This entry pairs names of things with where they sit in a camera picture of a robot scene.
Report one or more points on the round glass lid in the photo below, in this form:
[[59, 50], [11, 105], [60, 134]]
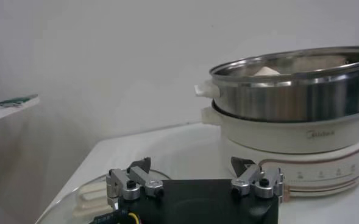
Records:
[[87, 198]]

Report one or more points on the green flat object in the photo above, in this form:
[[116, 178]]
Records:
[[14, 101]]

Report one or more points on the white electric cooker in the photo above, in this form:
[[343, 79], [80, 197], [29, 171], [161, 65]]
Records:
[[273, 137]]

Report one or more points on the white side table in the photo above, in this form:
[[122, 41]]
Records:
[[2, 112]]

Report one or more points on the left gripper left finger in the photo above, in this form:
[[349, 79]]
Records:
[[136, 178]]

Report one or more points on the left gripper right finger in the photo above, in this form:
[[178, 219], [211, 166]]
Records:
[[247, 179]]

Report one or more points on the stainless steel steamer basket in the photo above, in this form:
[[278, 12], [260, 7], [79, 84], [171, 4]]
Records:
[[289, 100]]

